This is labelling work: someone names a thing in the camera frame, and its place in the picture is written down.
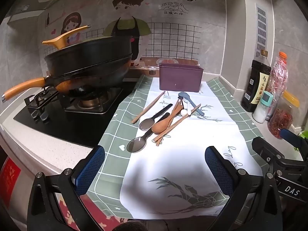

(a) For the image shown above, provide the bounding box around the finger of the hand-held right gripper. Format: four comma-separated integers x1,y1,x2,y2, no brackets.
251,137,287,172
280,129,308,155

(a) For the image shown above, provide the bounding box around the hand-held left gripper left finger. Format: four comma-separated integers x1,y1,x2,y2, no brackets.
27,145,106,231

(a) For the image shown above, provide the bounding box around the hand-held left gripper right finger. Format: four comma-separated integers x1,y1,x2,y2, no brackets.
204,146,283,231

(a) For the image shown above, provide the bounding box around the grey spoon with black handle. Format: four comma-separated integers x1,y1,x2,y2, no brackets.
126,113,170,153
139,103,173,131

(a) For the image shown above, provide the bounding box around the wooden chopstick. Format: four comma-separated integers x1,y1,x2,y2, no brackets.
171,98,181,116
133,92,166,124
155,115,193,147
153,104,202,142
131,91,165,123

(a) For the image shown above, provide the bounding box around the white translucent plastic spoon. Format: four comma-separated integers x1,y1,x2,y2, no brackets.
180,97,192,116

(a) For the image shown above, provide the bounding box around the blue-grey plastic spoon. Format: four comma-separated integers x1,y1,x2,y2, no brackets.
178,92,205,116

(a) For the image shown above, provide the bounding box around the purple plastic utensil holder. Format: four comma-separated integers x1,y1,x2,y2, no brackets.
159,63,204,93

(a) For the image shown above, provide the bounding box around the chili flake jar yellow lid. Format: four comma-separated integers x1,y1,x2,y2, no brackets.
268,90,300,140

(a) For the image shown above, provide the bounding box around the green checked table mat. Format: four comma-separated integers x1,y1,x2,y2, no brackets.
87,74,264,222

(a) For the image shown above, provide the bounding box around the salt shaker with teal lid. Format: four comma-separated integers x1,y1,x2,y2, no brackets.
252,91,274,124

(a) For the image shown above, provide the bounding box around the black gas stove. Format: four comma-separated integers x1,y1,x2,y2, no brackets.
13,82,145,148

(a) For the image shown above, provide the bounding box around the red patterned floor mat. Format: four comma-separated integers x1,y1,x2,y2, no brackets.
56,194,128,231

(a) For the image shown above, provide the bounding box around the dark soy sauce bottle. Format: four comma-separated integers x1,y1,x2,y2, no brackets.
241,50,272,113

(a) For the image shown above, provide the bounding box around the chili bottle with orange cap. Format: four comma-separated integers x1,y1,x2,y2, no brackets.
266,51,289,122

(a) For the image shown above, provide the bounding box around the wooden spoon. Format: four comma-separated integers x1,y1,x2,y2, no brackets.
151,100,181,134

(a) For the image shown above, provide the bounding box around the red paper sticker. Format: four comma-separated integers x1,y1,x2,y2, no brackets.
0,157,22,208

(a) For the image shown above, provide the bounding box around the white vent grille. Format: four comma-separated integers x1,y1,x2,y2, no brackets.
255,3,269,52

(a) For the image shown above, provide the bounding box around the grey range hood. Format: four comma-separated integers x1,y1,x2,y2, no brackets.
7,5,47,26

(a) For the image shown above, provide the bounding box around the black wok with orange handle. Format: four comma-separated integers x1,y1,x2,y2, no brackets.
1,61,133,101

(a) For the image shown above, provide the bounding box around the black pan with yellow handle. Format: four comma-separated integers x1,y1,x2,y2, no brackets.
42,25,134,75

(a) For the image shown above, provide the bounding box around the cartoon wall poster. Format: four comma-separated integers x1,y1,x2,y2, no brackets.
7,0,203,77

